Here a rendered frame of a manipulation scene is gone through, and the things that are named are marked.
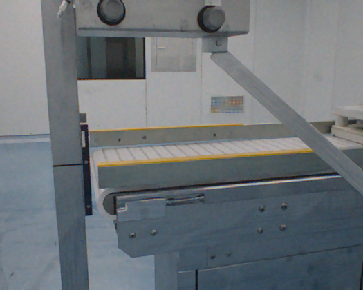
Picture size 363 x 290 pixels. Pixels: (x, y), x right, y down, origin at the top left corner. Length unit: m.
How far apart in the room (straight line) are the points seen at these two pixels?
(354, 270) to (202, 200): 0.39
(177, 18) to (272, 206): 0.32
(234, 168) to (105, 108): 5.03
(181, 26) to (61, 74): 0.36
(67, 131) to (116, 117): 4.79
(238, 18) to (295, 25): 5.91
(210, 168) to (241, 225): 0.11
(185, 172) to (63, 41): 0.38
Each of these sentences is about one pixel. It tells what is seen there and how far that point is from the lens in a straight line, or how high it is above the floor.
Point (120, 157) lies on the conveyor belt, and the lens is 0.71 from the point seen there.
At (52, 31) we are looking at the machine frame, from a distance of 0.79.
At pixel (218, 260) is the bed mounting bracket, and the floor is 0.75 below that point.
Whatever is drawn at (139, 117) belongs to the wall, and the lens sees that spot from 5.62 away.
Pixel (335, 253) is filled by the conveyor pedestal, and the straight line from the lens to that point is 0.80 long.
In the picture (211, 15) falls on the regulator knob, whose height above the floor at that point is 1.14.
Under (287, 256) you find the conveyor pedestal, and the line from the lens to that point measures 0.74.
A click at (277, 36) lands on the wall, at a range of 6.26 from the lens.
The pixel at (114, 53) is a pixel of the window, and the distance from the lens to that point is 5.53.
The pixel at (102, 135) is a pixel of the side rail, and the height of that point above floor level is 0.94.
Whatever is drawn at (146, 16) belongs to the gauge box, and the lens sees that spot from 0.48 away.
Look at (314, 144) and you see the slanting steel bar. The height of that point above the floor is 0.97.
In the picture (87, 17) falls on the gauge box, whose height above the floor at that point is 1.13.
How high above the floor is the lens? 1.08
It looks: 12 degrees down
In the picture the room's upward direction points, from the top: straight up
